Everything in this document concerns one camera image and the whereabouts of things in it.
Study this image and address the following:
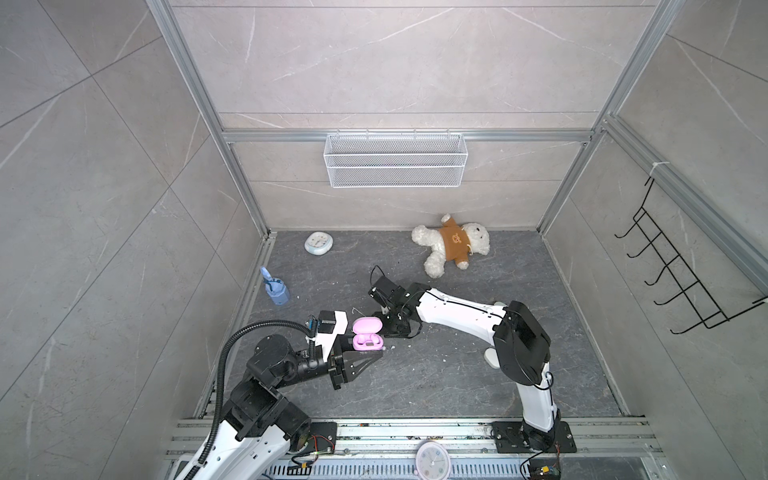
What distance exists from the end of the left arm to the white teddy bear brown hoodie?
535 millimetres

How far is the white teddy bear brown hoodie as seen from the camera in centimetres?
106

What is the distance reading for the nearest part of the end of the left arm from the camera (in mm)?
521
